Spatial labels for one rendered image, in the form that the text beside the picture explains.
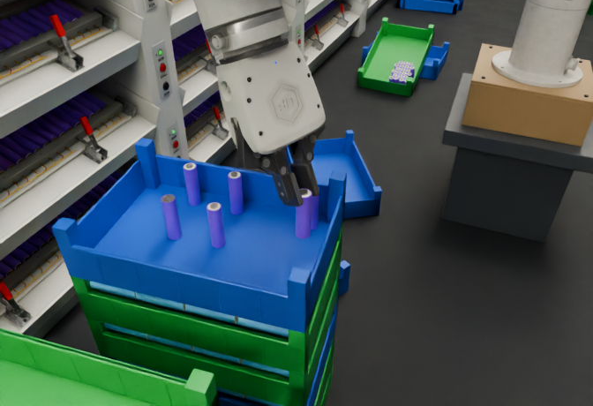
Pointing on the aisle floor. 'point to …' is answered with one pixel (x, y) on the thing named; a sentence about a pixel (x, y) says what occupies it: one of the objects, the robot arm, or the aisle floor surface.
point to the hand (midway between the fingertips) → (296, 184)
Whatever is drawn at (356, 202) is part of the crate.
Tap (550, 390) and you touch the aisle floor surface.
